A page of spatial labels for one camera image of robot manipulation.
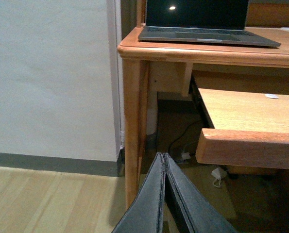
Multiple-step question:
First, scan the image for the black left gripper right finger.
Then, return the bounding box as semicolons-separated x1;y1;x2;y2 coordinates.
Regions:
164;153;237;233

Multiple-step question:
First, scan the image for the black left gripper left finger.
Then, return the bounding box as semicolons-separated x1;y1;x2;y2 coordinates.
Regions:
113;152;165;233

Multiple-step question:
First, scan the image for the wooden pull-out keyboard tray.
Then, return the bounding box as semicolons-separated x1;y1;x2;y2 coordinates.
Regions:
191;72;289;170

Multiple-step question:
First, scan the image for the white power adapter on floor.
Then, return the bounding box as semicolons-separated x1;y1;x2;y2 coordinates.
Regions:
211;167;227;188

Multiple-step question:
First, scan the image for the white plug under desk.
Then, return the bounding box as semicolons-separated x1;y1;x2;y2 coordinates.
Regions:
181;152;191;160

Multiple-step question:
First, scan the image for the white round pad on tray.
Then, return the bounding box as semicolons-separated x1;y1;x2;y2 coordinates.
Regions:
265;93;279;100

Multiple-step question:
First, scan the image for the wooden desk with hutch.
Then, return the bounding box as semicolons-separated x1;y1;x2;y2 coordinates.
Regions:
118;0;289;206

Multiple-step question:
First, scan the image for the grey open laptop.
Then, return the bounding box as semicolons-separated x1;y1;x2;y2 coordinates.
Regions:
138;0;280;47

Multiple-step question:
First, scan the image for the black cable under desk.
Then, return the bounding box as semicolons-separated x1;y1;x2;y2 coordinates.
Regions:
168;119;203;154

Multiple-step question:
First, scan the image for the white wall cable conduit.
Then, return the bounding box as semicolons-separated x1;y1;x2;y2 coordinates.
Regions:
112;0;125;151

